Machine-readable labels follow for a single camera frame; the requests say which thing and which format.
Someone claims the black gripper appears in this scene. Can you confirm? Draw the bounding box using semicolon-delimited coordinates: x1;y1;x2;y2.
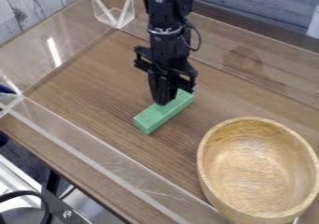
135;31;198;105

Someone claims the green rectangular block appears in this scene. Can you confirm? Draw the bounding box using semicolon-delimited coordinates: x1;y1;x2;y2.
134;90;195;134

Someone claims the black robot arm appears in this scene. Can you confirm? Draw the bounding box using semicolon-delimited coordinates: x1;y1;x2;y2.
135;0;199;105

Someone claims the brown wooden bowl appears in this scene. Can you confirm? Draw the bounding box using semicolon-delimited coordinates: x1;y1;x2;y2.
198;117;319;224

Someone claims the clear acrylic corner bracket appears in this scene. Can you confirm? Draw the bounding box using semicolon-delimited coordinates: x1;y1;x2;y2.
91;0;135;29

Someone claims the clear acrylic barrier wall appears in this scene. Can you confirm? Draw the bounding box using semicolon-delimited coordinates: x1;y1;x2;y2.
0;76;229;224

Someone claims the black cable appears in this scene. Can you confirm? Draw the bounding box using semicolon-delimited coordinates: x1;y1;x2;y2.
0;189;54;224

